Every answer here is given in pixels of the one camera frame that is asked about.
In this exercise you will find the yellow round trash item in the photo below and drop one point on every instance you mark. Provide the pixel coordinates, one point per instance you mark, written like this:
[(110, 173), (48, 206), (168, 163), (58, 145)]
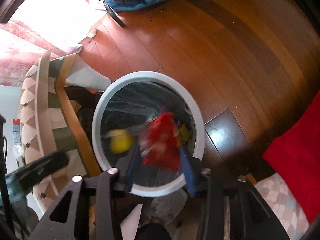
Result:
[(121, 140)]

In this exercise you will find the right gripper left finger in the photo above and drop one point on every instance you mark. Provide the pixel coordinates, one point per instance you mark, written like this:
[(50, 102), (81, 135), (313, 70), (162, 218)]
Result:
[(128, 169)]

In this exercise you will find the pink floral curtain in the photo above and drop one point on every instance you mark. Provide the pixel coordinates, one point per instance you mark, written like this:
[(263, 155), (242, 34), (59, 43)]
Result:
[(21, 47)]

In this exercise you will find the white round trash bin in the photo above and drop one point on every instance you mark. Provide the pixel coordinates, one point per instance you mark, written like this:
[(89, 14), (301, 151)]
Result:
[(129, 103)]

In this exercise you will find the red blanket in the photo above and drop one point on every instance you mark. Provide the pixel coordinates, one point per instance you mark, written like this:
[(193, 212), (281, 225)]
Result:
[(295, 157)]

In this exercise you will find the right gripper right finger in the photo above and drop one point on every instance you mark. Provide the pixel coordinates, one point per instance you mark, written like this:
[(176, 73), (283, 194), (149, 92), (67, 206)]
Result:
[(191, 168)]

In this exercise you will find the pastel checkered cloth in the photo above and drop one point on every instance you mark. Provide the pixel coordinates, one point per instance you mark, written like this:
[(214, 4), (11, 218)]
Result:
[(278, 196)]

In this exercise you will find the grey slipper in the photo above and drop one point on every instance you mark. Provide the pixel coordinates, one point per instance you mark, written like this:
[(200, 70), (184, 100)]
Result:
[(165, 209)]

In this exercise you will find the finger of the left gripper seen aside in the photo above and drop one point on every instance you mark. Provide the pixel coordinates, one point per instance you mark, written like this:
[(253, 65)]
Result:
[(22, 181)]

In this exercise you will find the red snack wrapper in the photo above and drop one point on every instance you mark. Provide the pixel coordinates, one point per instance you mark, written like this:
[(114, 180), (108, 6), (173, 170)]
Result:
[(159, 143)]

